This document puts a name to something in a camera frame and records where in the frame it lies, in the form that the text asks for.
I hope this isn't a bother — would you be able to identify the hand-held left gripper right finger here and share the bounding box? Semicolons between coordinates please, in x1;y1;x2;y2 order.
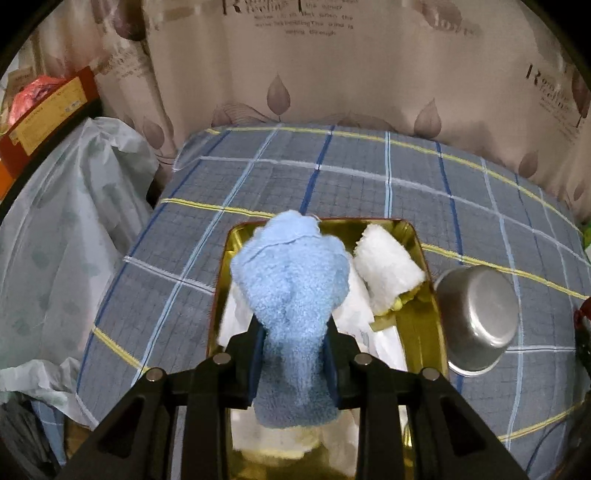
323;320;529;480

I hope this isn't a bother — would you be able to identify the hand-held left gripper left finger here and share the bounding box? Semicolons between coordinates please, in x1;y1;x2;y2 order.
65;316;266;480

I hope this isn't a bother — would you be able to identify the pale yellow cloth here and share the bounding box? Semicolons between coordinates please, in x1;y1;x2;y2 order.
332;272;409;374

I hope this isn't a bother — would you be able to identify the light blue fluffy towel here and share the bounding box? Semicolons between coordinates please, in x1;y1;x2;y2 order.
229;209;350;430

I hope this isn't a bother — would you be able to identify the gold metal tray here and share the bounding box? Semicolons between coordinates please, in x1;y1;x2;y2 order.
205;217;451;480

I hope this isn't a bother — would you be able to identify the fluffy white towel yellow trim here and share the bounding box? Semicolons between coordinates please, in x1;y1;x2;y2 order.
353;223;426;333

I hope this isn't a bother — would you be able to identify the stainless steel bowl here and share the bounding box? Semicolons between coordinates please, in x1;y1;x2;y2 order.
434;264;520;376

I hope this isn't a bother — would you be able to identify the grey plaid bed sheet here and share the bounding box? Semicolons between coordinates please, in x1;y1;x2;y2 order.
76;124;589;480

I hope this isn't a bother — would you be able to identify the crumpled white plastic bag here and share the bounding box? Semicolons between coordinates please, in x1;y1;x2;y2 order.
0;357;100;428

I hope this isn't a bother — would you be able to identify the translucent white plastic cover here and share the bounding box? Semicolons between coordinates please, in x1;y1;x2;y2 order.
0;115;160;370

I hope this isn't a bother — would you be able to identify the beige leaf print curtain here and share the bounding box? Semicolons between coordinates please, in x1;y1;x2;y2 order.
28;0;591;217

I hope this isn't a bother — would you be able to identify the red cardboard box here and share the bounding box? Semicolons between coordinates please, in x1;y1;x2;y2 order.
0;65;100;176

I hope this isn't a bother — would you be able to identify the orange red bag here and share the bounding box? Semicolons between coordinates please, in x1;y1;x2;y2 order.
11;76;65;121

